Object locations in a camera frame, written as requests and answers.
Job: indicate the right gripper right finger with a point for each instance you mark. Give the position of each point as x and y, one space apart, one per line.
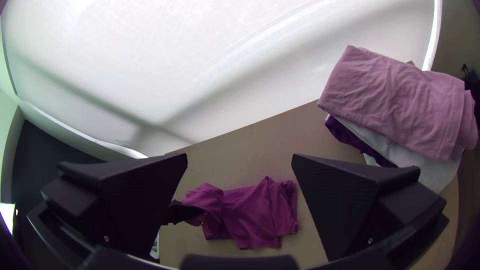
356 206

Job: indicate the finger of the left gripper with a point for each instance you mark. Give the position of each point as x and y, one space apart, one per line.
183 213

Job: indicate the pile of folded clothes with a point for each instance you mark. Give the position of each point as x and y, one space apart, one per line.
393 101

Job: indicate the dark red t-shirt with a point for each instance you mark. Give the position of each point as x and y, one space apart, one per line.
251 213

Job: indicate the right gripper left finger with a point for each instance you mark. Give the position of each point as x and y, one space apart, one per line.
123 202

